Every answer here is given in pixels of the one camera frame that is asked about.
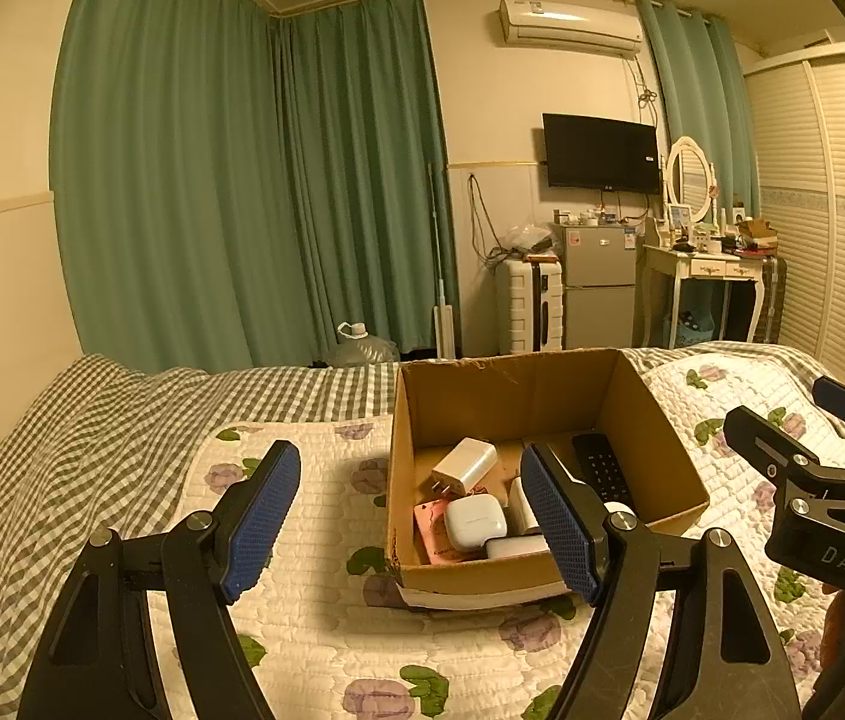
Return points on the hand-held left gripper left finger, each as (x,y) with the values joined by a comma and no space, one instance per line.
(261,525)

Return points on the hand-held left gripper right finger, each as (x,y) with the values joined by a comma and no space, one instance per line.
(561,525)

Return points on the white round jar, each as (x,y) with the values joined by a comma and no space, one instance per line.
(521,510)

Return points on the small rounded case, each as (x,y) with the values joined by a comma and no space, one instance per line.
(516,546)

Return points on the black remote control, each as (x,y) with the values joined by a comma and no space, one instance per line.
(602,469)

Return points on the white earbuds case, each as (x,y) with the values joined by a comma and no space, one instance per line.
(471,525)

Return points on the cardboard box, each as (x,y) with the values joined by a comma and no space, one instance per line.
(467,574)

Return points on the white charger plug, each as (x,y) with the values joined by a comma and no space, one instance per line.
(467,465)

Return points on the reddish card packet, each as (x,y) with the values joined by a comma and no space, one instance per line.
(430,540)

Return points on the brown suitcase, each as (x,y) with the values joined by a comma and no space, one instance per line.
(773,300)

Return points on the white floral quilt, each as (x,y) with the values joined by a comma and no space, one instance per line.
(332,630)

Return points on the blue bin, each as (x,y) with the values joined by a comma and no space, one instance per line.
(688,330)

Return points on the small brown carton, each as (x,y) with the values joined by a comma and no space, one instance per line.
(758,232)

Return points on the white dressing table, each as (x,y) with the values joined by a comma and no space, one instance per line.
(692,266)

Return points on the grey checked bedsheet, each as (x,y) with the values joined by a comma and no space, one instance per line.
(92,427)

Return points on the cream slatted wardrobe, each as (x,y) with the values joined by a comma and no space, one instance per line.
(827,202)

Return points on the clear water jug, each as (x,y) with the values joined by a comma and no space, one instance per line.
(362,349)

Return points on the white suitcase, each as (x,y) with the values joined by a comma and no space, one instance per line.
(520,307)

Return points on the white flat mop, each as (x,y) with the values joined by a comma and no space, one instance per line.
(445,330)

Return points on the small silver fridge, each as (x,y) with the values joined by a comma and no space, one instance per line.
(598,285)

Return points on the oval white mirror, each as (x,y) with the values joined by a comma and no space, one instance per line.
(688,176)

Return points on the clear plastic bag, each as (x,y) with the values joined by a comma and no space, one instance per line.
(526,238)

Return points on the narrow green curtain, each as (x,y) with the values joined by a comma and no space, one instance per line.
(699,90)

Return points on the wide green curtain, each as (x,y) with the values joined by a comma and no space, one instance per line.
(167,165)

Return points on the green corner curtain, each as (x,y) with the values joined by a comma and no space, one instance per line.
(362,165)

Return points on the white air conditioner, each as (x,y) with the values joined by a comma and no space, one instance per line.
(568,26)

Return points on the small photo frame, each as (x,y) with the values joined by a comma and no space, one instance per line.
(679,216)

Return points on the black wall television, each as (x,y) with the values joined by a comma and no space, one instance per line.
(600,152)

